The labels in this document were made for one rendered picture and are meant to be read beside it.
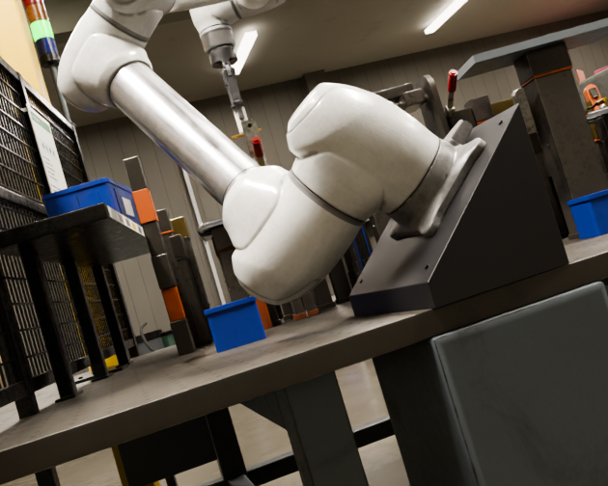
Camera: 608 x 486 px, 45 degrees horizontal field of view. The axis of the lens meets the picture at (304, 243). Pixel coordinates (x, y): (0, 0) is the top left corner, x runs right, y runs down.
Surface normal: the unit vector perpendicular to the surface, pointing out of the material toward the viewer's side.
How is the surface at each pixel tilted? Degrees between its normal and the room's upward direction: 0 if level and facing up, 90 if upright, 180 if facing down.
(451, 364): 90
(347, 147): 110
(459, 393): 90
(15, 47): 90
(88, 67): 90
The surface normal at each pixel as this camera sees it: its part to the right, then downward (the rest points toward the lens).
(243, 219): -0.59, -0.02
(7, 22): 0.07, -0.07
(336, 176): -0.13, 0.33
